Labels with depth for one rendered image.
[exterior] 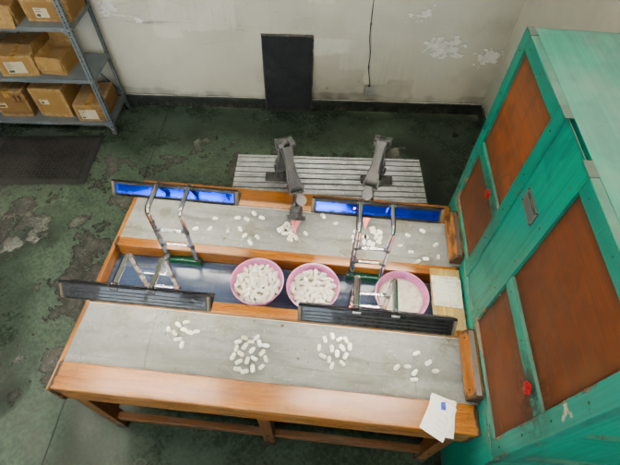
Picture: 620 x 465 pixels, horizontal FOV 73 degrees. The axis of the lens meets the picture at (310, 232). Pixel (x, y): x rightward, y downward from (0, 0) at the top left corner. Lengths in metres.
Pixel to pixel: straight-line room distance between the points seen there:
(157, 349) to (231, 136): 2.43
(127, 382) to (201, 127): 2.70
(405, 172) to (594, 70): 1.32
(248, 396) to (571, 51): 1.82
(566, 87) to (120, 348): 2.05
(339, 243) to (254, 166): 0.83
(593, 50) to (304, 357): 1.66
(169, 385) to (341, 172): 1.59
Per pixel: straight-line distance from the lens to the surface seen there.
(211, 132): 4.11
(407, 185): 2.71
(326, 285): 2.13
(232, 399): 1.92
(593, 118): 1.59
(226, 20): 3.93
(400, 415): 1.92
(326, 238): 2.29
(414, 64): 4.12
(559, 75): 1.74
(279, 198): 2.43
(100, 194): 3.84
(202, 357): 2.02
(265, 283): 2.14
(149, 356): 2.09
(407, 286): 2.21
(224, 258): 2.27
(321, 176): 2.69
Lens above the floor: 2.60
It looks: 53 degrees down
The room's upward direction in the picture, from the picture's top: 2 degrees clockwise
